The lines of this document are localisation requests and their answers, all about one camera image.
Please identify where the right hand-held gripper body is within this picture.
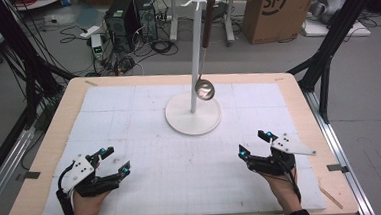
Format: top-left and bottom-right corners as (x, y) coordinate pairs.
(244, 131), (319, 179)

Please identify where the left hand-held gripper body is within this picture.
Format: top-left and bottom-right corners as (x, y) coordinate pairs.
(59, 151), (125, 201)

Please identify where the white utensil rack stand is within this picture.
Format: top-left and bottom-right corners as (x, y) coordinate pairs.
(157, 0), (233, 138)

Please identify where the steel ladle with brown handle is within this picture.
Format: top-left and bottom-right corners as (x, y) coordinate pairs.
(189, 0), (223, 102)

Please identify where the person's right hand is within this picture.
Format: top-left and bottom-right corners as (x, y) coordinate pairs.
(260, 168), (303, 215)

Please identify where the person's left hand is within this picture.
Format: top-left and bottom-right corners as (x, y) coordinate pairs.
(69, 188), (115, 215)

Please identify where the white grid mat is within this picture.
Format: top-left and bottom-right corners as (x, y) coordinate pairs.
(31, 73), (328, 215)

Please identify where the thin wooden stick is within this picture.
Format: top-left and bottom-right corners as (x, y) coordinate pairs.
(318, 184), (345, 212)

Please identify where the white power supply unit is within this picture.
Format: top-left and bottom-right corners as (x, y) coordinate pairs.
(90, 33), (106, 61)

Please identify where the brown cardboard box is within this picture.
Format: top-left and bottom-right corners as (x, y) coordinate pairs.
(239, 0), (324, 46)

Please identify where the white flat board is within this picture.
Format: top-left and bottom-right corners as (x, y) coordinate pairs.
(300, 15), (373, 42)

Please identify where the white power strip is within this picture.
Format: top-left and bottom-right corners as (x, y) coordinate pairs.
(78, 24), (102, 40)

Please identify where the white metal stand leg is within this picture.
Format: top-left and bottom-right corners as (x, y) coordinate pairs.
(167, 0), (179, 43)
(222, 0), (241, 47)

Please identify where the large black computer tower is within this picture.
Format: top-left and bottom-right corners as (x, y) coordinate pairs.
(103, 0), (143, 55)

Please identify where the slim black computer tower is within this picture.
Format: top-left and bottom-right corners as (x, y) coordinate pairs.
(134, 0), (159, 44)

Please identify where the grey plastic bag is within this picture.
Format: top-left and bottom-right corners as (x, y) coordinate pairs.
(307, 0), (351, 25)

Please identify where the white round table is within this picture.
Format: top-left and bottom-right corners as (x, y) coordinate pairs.
(11, 0), (68, 13)

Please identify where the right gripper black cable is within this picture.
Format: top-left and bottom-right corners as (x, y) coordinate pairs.
(281, 157), (303, 205)

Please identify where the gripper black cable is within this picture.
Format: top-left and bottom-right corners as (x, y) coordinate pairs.
(54, 160), (80, 215)
(281, 157), (303, 205)

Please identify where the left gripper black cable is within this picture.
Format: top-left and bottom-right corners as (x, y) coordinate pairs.
(54, 160), (80, 215)

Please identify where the dark metal bracket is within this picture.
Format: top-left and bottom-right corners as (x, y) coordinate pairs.
(325, 162), (351, 175)
(14, 169), (43, 182)

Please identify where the aluminium rail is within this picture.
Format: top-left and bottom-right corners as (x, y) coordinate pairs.
(302, 86), (377, 215)
(0, 126), (42, 215)

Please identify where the black coiled cable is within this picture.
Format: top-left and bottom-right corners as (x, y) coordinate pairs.
(148, 37), (180, 58)

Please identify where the black metal frame post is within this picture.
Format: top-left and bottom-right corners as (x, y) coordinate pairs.
(281, 0), (381, 128)
(0, 0), (81, 133)

